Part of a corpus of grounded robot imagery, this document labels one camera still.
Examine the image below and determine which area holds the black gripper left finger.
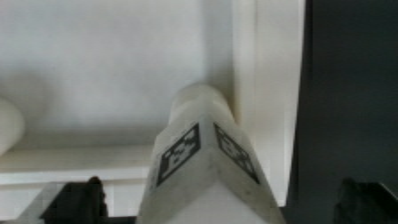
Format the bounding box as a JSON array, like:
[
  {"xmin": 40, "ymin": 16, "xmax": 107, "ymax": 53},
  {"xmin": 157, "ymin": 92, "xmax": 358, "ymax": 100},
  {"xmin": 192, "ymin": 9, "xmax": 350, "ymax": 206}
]
[{"xmin": 40, "ymin": 177, "xmax": 109, "ymax": 224}]

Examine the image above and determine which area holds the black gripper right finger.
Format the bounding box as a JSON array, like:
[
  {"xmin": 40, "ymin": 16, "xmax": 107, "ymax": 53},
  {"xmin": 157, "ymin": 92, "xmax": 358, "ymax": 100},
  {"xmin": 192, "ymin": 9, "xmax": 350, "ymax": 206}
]
[{"xmin": 333, "ymin": 178, "xmax": 398, "ymax": 224}]

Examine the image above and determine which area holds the white table leg with tags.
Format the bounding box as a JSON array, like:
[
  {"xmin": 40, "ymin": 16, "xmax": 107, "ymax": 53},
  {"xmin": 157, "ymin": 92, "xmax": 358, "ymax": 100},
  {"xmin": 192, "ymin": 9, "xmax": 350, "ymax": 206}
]
[{"xmin": 137, "ymin": 84, "xmax": 287, "ymax": 224}]

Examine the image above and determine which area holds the white square table top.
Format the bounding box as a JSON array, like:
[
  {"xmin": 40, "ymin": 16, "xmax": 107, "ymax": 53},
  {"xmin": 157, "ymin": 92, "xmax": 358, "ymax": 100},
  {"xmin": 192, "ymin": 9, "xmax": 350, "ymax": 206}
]
[{"xmin": 0, "ymin": 0, "xmax": 306, "ymax": 224}]

